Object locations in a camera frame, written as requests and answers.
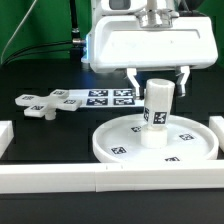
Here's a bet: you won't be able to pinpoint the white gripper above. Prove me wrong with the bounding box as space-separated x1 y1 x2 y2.
88 15 218 100

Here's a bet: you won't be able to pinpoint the white round table top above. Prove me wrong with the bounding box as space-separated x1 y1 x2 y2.
92 114 219 163

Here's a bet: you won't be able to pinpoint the white marker tag sheet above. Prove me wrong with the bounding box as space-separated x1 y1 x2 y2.
69 89 144 108

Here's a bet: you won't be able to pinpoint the white right fence block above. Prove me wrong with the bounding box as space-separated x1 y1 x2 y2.
209 116 224 152

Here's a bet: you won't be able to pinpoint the white fence block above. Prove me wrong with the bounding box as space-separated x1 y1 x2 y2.
0 121 14 158
209 116 224 152

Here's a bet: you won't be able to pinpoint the white cross-shaped table base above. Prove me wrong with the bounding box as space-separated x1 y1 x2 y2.
15 89 82 120

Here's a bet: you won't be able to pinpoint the white left fence block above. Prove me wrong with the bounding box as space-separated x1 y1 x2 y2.
0 121 14 158

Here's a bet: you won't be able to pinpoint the white front fence bar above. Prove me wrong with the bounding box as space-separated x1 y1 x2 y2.
0 160 224 194

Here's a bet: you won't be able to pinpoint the black post connector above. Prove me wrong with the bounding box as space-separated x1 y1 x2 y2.
69 0 83 60

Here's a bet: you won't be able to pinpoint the black cables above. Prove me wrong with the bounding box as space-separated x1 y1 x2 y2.
0 0 88 65

